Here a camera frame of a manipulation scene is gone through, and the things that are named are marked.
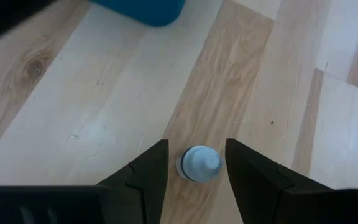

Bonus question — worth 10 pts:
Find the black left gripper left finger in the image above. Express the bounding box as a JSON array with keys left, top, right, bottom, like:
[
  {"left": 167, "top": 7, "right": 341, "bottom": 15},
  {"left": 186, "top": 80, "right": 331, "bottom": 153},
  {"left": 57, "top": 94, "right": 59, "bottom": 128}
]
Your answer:
[{"left": 97, "top": 139, "right": 170, "bottom": 224}]

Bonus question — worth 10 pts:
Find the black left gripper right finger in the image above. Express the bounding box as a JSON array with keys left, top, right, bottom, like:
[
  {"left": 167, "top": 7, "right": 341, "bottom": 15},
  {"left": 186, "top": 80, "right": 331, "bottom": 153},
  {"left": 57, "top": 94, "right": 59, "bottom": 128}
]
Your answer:
[{"left": 224, "top": 138, "right": 334, "bottom": 224}]

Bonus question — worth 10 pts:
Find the small purple dropper bottle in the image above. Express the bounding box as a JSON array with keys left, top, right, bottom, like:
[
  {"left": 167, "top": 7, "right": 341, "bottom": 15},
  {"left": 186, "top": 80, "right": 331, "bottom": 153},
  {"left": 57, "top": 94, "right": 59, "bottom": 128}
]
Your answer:
[{"left": 175, "top": 145, "right": 223, "bottom": 184}]

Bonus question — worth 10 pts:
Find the blue plastic bin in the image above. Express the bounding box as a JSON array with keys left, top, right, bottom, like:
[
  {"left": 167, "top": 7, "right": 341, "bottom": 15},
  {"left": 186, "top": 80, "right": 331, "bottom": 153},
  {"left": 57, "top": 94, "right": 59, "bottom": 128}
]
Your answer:
[{"left": 88, "top": 0, "right": 186, "bottom": 27}]

